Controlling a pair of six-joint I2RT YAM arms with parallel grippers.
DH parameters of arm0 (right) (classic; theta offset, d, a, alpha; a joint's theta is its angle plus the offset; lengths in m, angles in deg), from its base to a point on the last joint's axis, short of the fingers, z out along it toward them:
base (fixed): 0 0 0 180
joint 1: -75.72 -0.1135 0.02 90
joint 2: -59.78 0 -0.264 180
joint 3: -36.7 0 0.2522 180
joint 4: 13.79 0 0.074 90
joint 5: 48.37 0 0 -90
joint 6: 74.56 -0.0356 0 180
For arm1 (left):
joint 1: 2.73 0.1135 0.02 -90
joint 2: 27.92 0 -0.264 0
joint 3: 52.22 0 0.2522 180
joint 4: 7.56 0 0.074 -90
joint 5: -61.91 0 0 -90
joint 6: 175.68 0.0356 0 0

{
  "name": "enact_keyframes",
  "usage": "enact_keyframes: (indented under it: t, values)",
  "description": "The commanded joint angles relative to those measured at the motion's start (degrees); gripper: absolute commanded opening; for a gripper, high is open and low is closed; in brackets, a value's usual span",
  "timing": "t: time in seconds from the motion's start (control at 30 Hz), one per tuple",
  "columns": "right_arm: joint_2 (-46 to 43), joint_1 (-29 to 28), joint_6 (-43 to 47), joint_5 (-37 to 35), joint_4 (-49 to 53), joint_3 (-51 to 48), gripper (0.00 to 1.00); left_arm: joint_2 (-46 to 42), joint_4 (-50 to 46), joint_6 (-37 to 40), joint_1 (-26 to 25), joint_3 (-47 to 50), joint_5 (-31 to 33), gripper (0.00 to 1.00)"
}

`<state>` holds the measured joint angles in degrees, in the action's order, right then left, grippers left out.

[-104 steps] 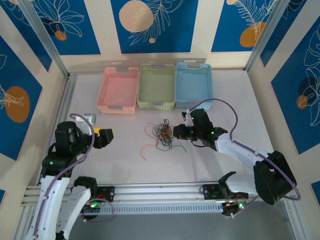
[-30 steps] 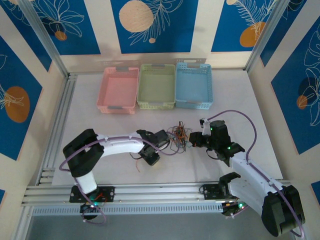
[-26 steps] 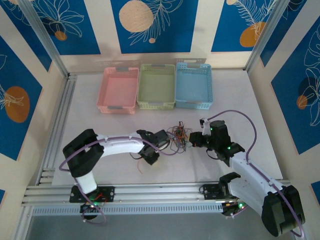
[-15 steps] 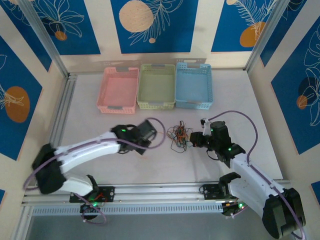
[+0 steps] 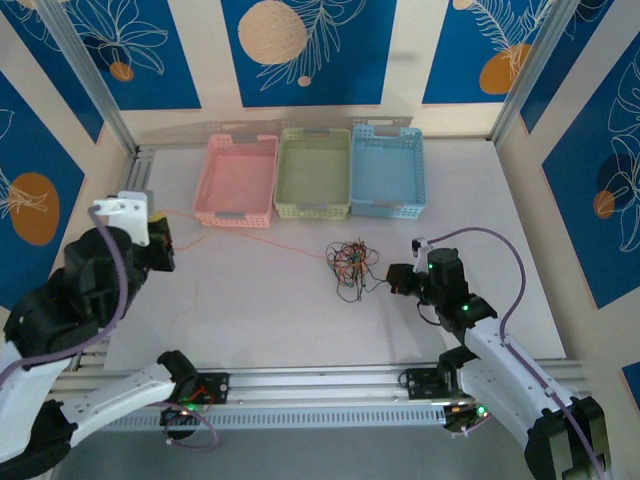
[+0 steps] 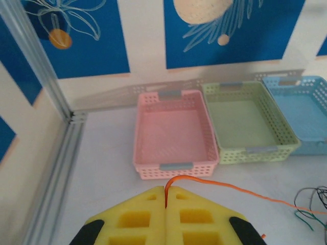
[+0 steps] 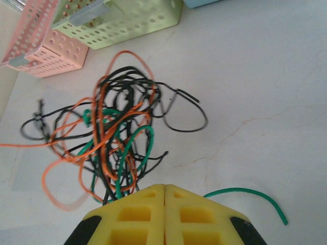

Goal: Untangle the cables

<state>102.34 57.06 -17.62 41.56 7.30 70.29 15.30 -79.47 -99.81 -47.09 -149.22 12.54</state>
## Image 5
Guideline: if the thin orange cable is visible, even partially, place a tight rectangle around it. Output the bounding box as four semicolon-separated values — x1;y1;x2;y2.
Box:
167;209;351;271

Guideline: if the pink plastic basket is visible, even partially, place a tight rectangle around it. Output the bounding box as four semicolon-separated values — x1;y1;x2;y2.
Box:
193;132;280;229

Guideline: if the blue plastic basket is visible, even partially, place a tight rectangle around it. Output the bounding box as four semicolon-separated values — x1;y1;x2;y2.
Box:
349;123;430;221

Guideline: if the small black electronics board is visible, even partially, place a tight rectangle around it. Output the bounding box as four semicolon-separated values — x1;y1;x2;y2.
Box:
443;402;494;434
158;399;201;427

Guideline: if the green plastic basket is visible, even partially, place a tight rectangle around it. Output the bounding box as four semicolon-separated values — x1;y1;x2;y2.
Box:
272;127;353;222

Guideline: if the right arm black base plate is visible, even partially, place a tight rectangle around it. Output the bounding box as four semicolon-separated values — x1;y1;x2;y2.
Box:
403;367;444;401

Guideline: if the thin red cable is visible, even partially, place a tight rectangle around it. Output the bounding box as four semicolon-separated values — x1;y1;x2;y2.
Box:
327;241;374;281

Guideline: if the blue floral wall panel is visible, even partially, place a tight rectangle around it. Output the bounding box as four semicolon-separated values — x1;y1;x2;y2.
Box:
221;0;399;108
64;0;202;112
542;29;640;310
519;0;640;135
421;0;556;106
621;362;640;397
0;0;105;145
0;72;87;321

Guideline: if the short purple cable loop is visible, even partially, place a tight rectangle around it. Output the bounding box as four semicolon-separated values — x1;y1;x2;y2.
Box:
163;397;220;451
447;402;501;440

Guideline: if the long aluminium base rail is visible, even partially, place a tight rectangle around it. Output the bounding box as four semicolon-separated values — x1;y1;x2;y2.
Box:
49;363;591;404

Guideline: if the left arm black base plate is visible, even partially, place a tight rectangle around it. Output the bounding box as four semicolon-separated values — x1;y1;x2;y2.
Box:
194;372;232;405

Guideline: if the aluminium frame post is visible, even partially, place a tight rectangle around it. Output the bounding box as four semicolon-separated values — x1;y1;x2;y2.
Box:
492;0;616;144
37;0;141;156

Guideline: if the grey slotted cable duct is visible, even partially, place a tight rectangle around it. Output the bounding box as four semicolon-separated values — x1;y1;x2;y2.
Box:
64;403;454;432

